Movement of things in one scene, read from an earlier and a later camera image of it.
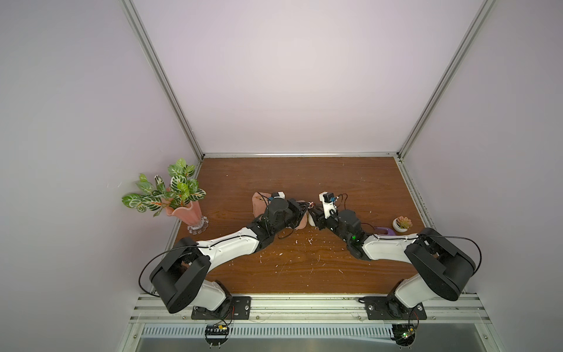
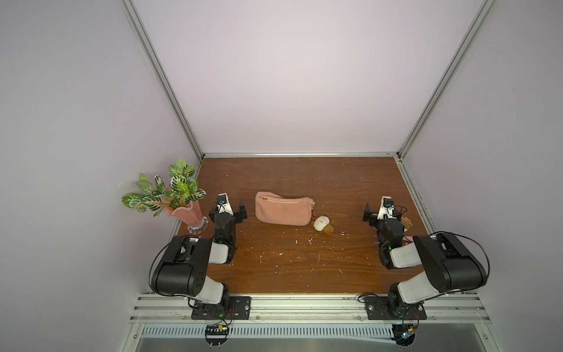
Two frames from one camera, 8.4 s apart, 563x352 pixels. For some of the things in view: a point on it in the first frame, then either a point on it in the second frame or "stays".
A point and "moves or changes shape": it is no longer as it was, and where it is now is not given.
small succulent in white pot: (402, 224) stays
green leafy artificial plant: (183, 188) stays
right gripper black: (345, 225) -> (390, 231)
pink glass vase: (191, 215) stays
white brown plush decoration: (311, 220) moves or changes shape
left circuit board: (216, 334) stays
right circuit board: (403, 334) stays
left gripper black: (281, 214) -> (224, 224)
